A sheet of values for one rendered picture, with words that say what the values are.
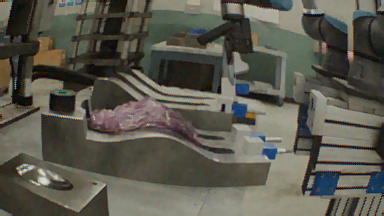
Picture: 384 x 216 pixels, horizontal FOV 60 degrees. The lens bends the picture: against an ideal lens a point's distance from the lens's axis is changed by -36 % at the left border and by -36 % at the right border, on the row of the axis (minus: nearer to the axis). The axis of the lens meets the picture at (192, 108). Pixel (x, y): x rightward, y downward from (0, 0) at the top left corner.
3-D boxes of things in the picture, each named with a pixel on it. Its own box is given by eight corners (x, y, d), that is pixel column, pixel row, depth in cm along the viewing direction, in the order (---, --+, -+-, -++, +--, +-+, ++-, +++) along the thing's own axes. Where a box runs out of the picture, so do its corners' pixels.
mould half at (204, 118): (235, 128, 148) (240, 82, 146) (227, 150, 123) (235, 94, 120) (85, 105, 155) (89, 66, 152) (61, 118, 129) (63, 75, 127)
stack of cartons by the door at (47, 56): (63, 78, 774) (70, 35, 759) (59, 80, 742) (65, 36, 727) (35, 76, 778) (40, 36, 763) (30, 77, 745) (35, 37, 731)
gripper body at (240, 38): (253, 53, 133) (248, 16, 133) (223, 51, 135) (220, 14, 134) (253, 55, 141) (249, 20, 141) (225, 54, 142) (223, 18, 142)
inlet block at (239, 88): (267, 99, 139) (266, 80, 139) (267, 99, 134) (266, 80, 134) (223, 98, 141) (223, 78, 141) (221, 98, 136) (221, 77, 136)
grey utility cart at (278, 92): (275, 103, 759) (280, 46, 742) (283, 110, 708) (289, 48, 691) (212, 93, 749) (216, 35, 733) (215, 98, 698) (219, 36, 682)
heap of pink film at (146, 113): (197, 131, 113) (202, 95, 112) (212, 153, 96) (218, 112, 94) (90, 119, 109) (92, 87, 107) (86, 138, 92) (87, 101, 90)
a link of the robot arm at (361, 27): (367, 55, 107) (366, 15, 104) (390, 62, 94) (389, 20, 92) (346, 47, 103) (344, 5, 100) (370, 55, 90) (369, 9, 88)
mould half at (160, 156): (240, 154, 119) (247, 109, 117) (265, 185, 94) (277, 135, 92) (54, 133, 111) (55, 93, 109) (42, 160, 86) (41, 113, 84)
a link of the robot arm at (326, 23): (338, 47, 140) (337, 15, 137) (318, 41, 152) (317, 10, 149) (353, 53, 145) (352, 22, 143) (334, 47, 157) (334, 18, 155)
